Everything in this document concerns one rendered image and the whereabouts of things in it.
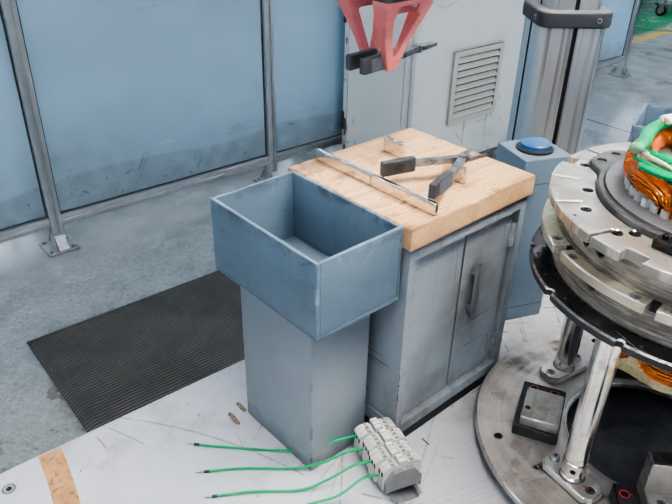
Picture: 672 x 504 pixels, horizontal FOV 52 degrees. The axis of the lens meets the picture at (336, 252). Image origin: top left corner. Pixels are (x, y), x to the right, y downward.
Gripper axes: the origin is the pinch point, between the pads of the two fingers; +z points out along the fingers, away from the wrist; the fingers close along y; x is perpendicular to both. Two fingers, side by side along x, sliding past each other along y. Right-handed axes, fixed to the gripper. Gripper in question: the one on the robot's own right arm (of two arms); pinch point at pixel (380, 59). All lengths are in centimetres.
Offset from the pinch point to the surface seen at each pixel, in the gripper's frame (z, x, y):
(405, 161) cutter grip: 8.9, -1.7, 6.1
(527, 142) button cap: 13.9, 23.9, 4.5
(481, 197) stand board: 11.6, 2.5, 13.2
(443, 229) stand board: 13.1, -3.6, 13.5
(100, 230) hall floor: 122, 43, -193
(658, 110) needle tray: 12.4, 45.7, 11.3
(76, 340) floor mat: 119, 4, -128
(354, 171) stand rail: 10.9, -4.5, 1.5
